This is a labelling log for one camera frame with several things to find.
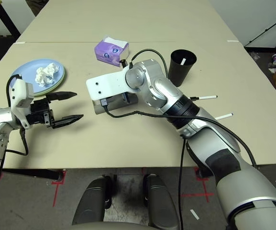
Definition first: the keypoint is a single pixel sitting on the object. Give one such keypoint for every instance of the blue plastic plate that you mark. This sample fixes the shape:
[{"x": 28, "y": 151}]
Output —
[{"x": 25, "y": 72}]

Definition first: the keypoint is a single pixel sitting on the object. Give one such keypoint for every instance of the white marker blue cap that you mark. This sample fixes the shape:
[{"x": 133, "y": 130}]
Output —
[{"x": 225, "y": 116}]

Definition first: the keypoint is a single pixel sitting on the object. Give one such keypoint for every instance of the black plastic cup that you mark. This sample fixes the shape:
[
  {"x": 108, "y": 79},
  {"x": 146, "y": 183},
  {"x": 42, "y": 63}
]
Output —
[{"x": 178, "y": 74}]

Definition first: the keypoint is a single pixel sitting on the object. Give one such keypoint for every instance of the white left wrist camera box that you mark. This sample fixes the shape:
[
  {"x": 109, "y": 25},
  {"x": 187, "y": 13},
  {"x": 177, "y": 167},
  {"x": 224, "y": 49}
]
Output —
[{"x": 18, "y": 93}]

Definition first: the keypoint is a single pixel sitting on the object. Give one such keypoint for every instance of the red floor tape mark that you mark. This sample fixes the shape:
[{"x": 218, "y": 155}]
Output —
[
  {"x": 206, "y": 189},
  {"x": 55, "y": 194}
]

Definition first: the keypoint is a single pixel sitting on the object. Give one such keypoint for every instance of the white tissue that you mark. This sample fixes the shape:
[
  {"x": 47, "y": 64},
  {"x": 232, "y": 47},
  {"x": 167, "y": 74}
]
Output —
[{"x": 45, "y": 74}]

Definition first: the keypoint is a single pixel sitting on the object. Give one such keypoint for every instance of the grey robot left leg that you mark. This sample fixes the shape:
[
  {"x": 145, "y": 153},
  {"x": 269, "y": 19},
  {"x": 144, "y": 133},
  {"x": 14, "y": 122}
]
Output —
[{"x": 92, "y": 198}]

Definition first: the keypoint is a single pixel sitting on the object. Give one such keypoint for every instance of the white marker black cap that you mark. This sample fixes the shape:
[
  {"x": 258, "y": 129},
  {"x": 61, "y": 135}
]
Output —
[{"x": 207, "y": 97}]

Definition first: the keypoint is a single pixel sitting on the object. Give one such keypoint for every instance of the grey robot leg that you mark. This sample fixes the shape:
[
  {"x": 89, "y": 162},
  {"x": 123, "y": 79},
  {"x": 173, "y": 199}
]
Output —
[
  {"x": 92, "y": 198},
  {"x": 161, "y": 203}
]

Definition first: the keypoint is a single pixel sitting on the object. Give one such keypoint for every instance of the purple tissue pack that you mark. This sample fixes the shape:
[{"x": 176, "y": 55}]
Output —
[{"x": 109, "y": 51}]

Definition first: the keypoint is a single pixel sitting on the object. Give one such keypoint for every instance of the grey open glasses case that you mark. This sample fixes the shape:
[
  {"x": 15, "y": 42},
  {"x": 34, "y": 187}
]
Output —
[{"x": 98, "y": 107}]

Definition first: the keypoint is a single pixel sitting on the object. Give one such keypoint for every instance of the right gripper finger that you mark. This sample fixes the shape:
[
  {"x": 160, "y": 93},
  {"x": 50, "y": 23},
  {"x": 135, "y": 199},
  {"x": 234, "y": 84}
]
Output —
[{"x": 123, "y": 62}]

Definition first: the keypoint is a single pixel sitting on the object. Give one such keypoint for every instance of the white floor tape strip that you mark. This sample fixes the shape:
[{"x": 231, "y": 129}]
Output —
[{"x": 194, "y": 214}]

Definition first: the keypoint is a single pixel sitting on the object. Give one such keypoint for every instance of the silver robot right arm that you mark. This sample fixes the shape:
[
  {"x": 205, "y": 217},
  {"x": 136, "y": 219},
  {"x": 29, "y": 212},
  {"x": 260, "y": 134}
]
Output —
[{"x": 164, "y": 88}]

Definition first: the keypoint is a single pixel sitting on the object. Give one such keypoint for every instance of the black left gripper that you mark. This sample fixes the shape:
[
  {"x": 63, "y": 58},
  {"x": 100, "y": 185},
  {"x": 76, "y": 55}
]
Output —
[{"x": 40, "y": 112}]

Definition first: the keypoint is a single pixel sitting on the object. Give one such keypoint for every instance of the black table foot bar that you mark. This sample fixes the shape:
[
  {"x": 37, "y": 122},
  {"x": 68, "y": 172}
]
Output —
[
  {"x": 203, "y": 173},
  {"x": 32, "y": 173}
]

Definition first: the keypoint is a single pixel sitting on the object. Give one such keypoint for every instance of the white paper scrap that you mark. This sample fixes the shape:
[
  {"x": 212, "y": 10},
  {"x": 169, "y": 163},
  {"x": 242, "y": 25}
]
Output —
[{"x": 272, "y": 69}]

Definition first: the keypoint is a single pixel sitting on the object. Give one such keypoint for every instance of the green plastic plate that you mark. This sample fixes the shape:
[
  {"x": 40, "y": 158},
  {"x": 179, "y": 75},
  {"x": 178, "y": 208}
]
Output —
[{"x": 62, "y": 80}]

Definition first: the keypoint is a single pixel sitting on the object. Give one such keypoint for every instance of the black tripod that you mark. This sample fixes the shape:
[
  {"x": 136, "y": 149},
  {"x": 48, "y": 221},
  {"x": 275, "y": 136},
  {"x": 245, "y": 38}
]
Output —
[{"x": 264, "y": 31}]

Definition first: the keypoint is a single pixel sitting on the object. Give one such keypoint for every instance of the white stick in cup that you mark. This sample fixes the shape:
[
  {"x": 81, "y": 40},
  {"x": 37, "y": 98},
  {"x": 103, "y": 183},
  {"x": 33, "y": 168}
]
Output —
[{"x": 183, "y": 61}]

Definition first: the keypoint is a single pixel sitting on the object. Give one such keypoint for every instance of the grey robot right leg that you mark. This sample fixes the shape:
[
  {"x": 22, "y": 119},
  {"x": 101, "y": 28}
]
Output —
[{"x": 161, "y": 203}]

